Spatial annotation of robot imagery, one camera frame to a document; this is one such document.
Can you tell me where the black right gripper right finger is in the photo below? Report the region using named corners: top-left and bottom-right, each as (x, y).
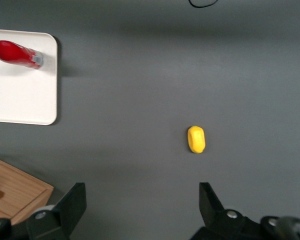
top-left (189, 182), bottom-right (300, 240)

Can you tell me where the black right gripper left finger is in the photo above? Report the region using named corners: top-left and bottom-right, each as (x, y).
top-left (0, 182), bottom-right (88, 240)

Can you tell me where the red coke bottle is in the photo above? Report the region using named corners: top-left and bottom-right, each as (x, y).
top-left (0, 39), bottom-right (46, 70)

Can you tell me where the cream plastic tray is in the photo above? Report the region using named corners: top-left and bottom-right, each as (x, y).
top-left (0, 28), bottom-right (59, 126)

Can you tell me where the wooden drawer cabinet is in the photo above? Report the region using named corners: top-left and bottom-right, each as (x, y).
top-left (0, 154), bottom-right (55, 226)

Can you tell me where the wooden drawer front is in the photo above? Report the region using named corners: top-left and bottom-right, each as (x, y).
top-left (0, 159), bottom-right (48, 219)

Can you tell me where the yellow toy lemon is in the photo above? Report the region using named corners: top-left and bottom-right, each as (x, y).
top-left (187, 125), bottom-right (207, 154)

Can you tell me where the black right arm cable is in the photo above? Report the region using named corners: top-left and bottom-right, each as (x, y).
top-left (274, 215), bottom-right (300, 240)

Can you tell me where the thin black looped cable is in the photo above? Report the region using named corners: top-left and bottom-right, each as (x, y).
top-left (188, 0), bottom-right (220, 9)

